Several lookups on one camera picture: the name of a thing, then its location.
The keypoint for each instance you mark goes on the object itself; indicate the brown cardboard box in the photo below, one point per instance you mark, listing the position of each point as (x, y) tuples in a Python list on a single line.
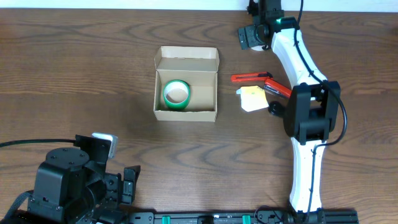
[(198, 67)]

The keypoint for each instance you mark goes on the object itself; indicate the yellow white sticky note pad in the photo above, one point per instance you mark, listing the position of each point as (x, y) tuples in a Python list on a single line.
[(253, 98)]

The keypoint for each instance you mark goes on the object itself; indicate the red box cutter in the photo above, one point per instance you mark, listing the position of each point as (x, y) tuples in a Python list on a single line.
[(251, 77)]

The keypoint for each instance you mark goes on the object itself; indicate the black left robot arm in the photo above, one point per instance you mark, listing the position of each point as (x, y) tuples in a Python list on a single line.
[(72, 186)]

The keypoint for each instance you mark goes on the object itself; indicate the white tape roll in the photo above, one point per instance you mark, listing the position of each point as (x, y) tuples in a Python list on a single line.
[(258, 48)]

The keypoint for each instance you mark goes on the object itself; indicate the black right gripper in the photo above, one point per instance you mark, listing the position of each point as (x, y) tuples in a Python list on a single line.
[(246, 37)]

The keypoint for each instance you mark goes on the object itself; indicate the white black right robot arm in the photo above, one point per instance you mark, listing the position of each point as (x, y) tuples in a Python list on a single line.
[(310, 114)]

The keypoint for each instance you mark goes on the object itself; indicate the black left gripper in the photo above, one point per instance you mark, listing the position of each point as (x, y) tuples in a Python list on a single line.
[(125, 187)]

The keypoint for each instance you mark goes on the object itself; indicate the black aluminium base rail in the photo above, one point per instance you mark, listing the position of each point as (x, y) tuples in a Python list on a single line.
[(260, 216)]

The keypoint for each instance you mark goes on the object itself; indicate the green tape roll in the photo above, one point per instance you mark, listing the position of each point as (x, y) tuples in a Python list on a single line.
[(176, 94)]

